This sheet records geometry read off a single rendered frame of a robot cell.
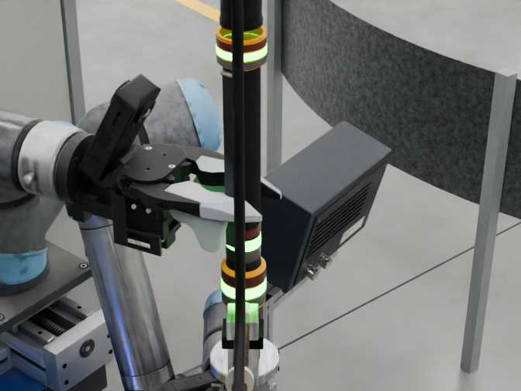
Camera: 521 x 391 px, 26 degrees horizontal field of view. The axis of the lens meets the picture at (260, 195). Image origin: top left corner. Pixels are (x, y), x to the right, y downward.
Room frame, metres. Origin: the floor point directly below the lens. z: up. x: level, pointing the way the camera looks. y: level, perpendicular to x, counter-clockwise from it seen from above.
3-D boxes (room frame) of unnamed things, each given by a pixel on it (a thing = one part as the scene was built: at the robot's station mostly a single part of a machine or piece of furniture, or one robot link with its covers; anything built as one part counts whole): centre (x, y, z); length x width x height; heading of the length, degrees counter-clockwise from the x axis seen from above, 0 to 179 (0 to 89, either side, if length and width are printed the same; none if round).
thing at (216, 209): (0.87, 0.04, 1.63); 0.09 x 0.03 x 0.06; 56
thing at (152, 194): (0.89, 0.09, 1.66); 0.09 x 0.05 x 0.02; 56
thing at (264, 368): (0.87, 0.02, 1.50); 0.09 x 0.07 x 0.10; 179
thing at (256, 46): (0.88, 0.02, 1.81); 0.04 x 0.04 x 0.01
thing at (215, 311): (1.30, 0.05, 1.17); 0.11 x 0.08 x 0.09; 1
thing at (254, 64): (0.88, 0.02, 1.80); 0.04 x 0.04 x 0.01
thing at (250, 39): (0.88, 0.02, 1.80); 0.04 x 0.04 x 0.03
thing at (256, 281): (0.88, 0.02, 1.57); 0.04 x 0.04 x 0.01
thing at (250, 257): (0.88, 0.02, 1.60); 0.03 x 0.03 x 0.01
